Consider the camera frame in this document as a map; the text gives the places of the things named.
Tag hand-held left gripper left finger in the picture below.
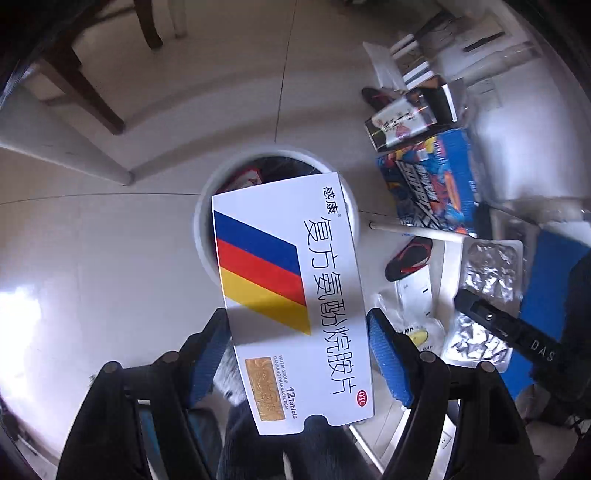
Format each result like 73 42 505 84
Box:
55 308 232 480

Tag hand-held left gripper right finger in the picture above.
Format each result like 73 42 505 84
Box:
367 308 539 480

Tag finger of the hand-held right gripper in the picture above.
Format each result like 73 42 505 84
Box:
454 288 568 371

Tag silver blister pack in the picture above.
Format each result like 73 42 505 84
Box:
441 239 525 370

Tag white striped medicine box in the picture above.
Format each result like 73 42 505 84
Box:
211 172 375 436

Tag white round trash bin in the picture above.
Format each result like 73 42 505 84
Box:
194 144 362 289

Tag grey fluffy slipper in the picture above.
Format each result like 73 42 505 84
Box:
211 344 246 408

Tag clear plastic bag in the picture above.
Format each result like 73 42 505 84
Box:
373 277 447 359

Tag red black slipper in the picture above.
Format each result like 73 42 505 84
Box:
361 86 410 112
385 235 435 283

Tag person's dark fleece trousers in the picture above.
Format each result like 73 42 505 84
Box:
216 401 370 480

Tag blue colourful box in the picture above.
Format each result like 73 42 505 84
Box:
376 128 482 237

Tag red white packet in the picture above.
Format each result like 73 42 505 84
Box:
217 165 265 195

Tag dark printed box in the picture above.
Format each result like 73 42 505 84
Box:
364 76 459 154

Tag thick white table leg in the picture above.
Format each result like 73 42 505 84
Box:
0 136 136 186

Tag black white striped box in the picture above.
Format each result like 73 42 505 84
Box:
392 33 445 89

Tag white plastic bag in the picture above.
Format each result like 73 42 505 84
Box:
362 41 408 92

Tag dark wooden chair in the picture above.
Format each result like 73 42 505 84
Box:
37 0 164 136

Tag thin white table leg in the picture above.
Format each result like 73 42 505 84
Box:
168 0 191 38

